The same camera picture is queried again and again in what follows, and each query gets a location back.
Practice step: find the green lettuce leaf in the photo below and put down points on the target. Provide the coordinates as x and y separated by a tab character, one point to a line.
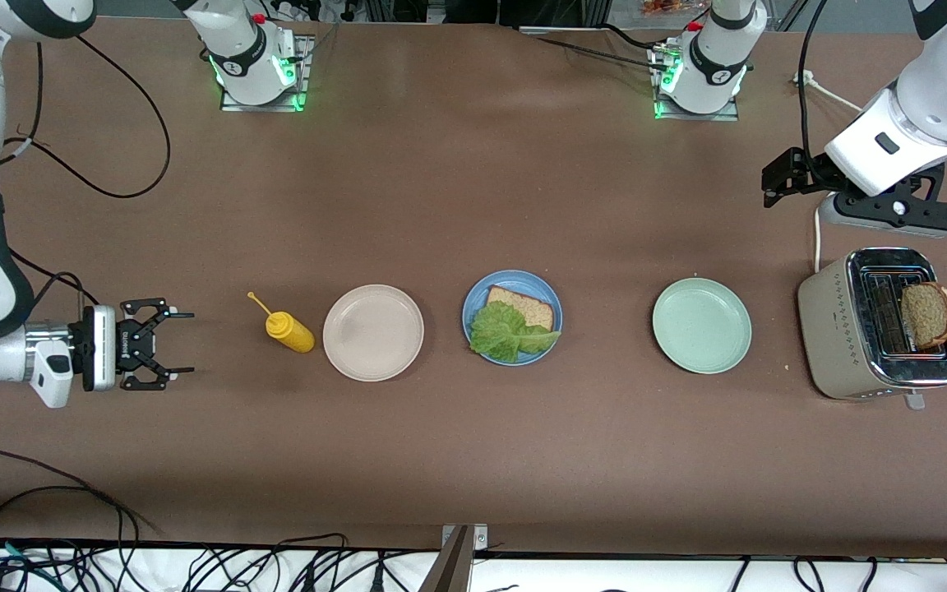
502	333

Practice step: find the small metal bracket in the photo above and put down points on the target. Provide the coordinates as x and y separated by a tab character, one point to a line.
482	538

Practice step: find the orange patterned packet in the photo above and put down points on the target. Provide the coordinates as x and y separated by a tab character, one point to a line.
662	6

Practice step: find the grey camera post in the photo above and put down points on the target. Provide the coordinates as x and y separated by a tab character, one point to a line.
449	567

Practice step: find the blue round plate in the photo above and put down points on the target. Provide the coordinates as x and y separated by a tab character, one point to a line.
543	289

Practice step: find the white round plate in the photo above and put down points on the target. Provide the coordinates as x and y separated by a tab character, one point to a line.
373	333

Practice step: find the green round plate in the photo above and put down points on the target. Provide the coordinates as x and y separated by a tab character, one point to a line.
702	326

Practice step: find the brown bread slice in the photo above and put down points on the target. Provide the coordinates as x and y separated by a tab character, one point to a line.
531	311
926	316

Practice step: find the beige chrome toaster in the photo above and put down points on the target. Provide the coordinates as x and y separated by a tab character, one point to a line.
831	337

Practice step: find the yellow mustard squeeze bottle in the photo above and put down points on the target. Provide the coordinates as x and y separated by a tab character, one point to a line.
293	335

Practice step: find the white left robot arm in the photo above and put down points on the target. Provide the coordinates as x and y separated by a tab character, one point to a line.
712	57

